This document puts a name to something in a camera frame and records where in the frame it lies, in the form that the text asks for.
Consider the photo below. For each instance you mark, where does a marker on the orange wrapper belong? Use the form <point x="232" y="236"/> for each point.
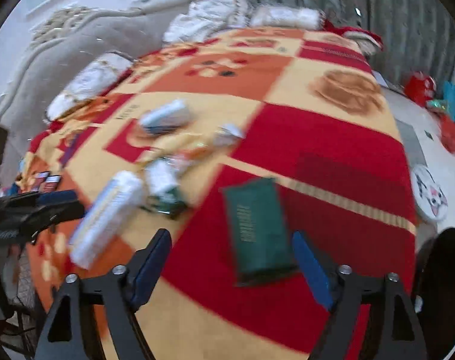
<point x="193" y="155"/>

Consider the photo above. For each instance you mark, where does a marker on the grey floor mat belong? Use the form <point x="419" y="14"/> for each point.
<point x="411" y="142"/>

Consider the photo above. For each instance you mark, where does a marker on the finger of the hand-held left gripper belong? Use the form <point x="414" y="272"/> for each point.
<point x="56" y="197"/>
<point x="58" y="213"/>

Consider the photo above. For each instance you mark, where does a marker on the printed checkered blanket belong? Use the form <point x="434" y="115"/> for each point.
<point x="317" y="150"/>

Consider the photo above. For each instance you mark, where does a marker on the round cat floor mat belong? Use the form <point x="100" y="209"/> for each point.
<point x="429" y="193"/>

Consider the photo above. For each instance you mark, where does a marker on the long white cardboard box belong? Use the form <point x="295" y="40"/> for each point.
<point x="107" y="217"/>

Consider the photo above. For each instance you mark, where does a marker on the white blue packet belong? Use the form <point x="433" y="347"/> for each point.
<point x="165" y="118"/>

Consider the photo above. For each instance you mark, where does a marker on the dark green packet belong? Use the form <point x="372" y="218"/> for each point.
<point x="257" y="228"/>

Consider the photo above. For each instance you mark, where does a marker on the black round bin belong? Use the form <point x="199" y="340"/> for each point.
<point x="443" y="292"/>

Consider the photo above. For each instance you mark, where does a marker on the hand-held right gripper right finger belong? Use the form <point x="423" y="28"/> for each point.
<point x="313" y="270"/>

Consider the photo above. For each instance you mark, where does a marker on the red plastic bag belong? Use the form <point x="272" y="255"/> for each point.
<point x="450" y="133"/>

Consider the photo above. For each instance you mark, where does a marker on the black metal frame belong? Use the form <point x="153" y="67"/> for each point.
<point x="6" y="300"/>

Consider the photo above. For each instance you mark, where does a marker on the beige tufted headboard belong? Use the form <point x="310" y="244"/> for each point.
<point x="55" y="56"/>

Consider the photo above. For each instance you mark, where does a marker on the white gold bolster pillow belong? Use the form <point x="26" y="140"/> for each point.
<point x="287" y="17"/>
<point x="90" y="82"/>

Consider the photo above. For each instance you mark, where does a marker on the red white cloth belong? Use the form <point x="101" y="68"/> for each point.
<point x="358" y="35"/>

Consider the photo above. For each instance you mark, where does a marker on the green white packet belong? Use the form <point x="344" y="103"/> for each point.
<point x="165" y="187"/>

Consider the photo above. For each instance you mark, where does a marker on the white embroidered pillow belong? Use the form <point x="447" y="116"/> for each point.
<point x="208" y="15"/>

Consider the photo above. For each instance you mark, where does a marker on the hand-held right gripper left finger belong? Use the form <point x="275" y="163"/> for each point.
<point x="150" y="266"/>

